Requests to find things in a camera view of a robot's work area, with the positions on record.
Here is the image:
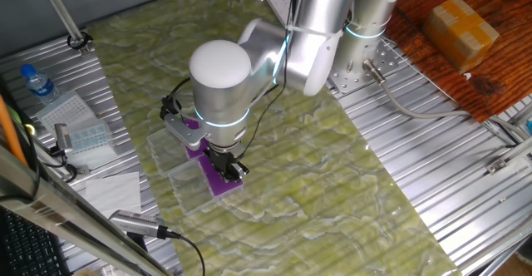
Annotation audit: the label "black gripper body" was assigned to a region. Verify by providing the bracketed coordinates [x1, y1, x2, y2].
[207, 143, 246, 167]

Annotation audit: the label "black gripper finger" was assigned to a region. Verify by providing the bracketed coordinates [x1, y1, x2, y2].
[215, 164, 234, 184]
[230, 161, 250, 182]

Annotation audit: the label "purple pipette tip box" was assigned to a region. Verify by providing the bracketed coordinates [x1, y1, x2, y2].
[168, 155, 245, 217]
[147, 117, 211, 175]

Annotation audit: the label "clear box blue tips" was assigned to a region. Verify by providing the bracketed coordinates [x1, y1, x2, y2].
[66, 117, 117, 167]

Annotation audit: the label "white pipette tip rack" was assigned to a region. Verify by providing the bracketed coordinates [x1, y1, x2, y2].
[35, 91, 99, 136]

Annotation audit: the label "green marble pattern mat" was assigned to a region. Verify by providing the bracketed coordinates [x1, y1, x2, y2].
[86, 0, 463, 276]

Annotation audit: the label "white paper sheet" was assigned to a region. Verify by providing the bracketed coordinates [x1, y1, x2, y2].
[78, 171, 142, 219]

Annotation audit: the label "water bottle blue cap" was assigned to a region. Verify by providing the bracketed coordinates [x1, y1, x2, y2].
[20, 63, 62, 106]

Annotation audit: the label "black keyboard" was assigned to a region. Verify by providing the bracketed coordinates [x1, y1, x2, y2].
[0, 207, 71, 276]

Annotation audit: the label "orange tube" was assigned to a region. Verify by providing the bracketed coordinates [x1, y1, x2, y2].
[0, 95, 28, 167]

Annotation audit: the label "aluminium pole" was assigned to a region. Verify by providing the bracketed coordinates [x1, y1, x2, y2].
[35, 0, 94, 57]

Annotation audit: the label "cardboard box yellow tape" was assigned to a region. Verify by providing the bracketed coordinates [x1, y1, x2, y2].
[422, 0, 500, 75]

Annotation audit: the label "red brown wooden board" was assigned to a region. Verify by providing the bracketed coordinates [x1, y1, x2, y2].
[386, 0, 532, 123]

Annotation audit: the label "black camera cable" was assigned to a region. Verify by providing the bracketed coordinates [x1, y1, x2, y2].
[156, 224, 207, 276]

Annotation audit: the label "silver depth camera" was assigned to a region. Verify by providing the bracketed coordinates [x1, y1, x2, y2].
[108, 209, 167, 240]
[53, 122, 75, 156]

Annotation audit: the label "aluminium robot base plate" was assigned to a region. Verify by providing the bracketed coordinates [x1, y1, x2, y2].
[305, 30, 402, 94]

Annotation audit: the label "aluminium frame bar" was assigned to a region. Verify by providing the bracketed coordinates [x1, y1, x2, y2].
[0, 145, 171, 276]

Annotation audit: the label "thick grey robot cable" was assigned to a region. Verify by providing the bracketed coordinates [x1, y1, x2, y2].
[362, 58, 531, 144]

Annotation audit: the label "aluminium profile rail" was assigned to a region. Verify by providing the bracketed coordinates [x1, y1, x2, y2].
[485, 136, 532, 176]

